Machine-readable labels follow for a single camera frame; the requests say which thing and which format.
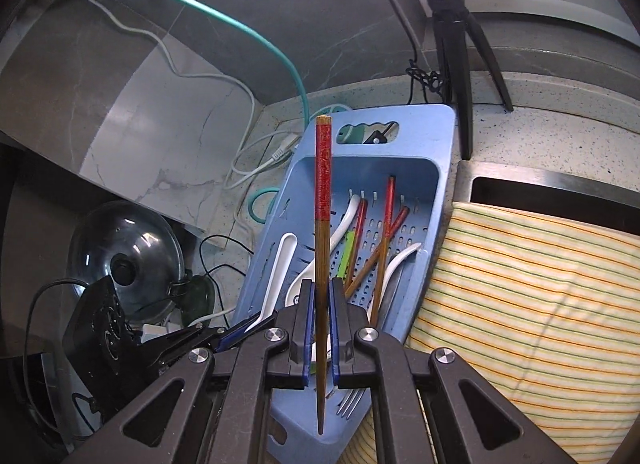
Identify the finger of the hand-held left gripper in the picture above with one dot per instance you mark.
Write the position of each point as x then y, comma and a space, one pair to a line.
190, 334
175, 356

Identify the white adapter box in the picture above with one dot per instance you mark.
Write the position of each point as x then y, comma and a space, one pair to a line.
160, 331

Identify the white plug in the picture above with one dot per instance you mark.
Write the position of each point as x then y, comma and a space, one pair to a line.
282, 148

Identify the glass pot lid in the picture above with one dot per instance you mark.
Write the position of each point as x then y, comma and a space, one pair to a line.
125, 244

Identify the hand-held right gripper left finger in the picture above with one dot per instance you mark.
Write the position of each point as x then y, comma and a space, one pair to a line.
307, 324

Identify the blue plastic basket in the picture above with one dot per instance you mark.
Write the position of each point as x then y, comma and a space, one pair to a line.
425, 143

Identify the red-tipped wooden chopstick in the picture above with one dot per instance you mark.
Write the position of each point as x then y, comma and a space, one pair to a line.
323, 168
360, 224
395, 224
387, 214

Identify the white ceramic spoon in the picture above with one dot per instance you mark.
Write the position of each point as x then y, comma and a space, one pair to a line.
345, 221
407, 251

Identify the white plastic spoon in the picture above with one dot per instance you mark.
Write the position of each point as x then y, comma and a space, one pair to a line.
282, 264

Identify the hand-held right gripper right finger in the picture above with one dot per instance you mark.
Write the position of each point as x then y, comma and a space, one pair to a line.
336, 334

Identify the black tripod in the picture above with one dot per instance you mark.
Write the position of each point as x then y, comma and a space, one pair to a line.
452, 43

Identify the stainless steel sink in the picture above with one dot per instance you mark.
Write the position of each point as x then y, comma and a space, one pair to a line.
525, 194

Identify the teal round plastic object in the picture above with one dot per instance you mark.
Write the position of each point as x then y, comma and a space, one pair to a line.
335, 108

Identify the dark green dish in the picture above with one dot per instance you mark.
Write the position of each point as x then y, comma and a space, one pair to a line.
197, 299

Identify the metal fork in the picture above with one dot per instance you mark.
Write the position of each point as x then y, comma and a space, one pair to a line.
350, 401

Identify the yellow striped cloth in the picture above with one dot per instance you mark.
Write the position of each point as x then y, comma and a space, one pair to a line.
525, 294

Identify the green plastic spoon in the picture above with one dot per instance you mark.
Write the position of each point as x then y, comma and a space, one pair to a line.
347, 254

